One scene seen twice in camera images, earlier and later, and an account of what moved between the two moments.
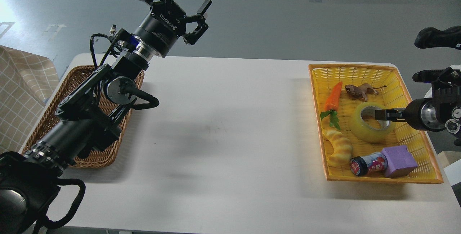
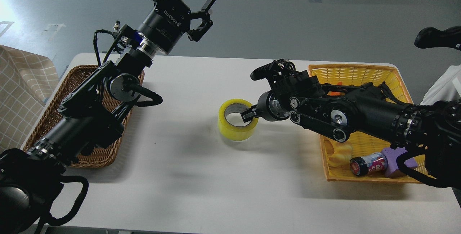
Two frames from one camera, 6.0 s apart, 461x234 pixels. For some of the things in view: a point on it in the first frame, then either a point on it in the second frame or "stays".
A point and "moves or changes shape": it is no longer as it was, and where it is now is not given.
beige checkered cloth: (27, 81) stays
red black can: (372, 162) stays
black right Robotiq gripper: (425, 113) → (269, 108)
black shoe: (430, 37) stays
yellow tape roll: (362, 132) moves or changes shape
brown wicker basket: (48, 116) stays
